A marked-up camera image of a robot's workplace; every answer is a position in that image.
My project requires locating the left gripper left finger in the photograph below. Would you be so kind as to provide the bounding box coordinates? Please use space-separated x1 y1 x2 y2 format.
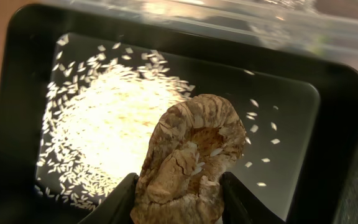
78 173 139 224

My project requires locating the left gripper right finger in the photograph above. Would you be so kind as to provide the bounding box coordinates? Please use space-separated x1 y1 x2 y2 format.
219 172 285 224

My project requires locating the brown food scrap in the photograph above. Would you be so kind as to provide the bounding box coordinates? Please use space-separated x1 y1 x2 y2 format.
130 94 246 223

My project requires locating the pile of white rice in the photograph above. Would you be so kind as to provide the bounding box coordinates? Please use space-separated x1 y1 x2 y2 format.
34 33 281 211

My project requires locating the black rectangular tray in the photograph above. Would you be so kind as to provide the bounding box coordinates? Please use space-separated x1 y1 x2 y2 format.
0 2 358 223

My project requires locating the clear plastic bin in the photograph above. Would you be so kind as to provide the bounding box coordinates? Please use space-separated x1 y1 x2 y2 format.
48 0 358 70

